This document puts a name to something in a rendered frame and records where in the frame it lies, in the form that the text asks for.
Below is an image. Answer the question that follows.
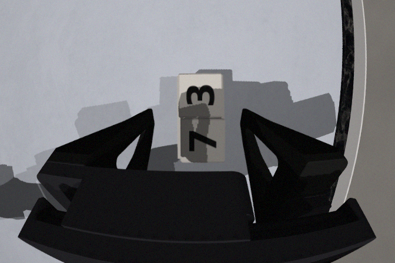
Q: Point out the grey number cube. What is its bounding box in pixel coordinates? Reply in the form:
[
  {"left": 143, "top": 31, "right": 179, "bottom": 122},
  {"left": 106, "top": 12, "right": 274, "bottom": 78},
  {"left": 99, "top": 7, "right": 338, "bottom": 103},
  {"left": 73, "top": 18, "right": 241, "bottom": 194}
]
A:
[
  {"left": 180, "top": 118, "right": 225, "bottom": 163},
  {"left": 178, "top": 73, "right": 223, "bottom": 118}
]

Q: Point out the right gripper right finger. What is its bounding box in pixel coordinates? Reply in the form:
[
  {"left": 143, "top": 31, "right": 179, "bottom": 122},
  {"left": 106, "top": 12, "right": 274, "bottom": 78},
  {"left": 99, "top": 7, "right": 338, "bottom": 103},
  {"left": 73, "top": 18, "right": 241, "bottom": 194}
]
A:
[{"left": 240, "top": 109, "right": 348, "bottom": 222}]

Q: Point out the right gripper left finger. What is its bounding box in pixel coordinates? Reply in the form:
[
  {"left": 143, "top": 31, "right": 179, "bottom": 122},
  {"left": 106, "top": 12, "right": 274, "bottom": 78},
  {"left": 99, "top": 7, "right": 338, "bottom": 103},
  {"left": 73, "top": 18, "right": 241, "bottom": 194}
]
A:
[{"left": 47, "top": 109, "right": 155, "bottom": 170}]

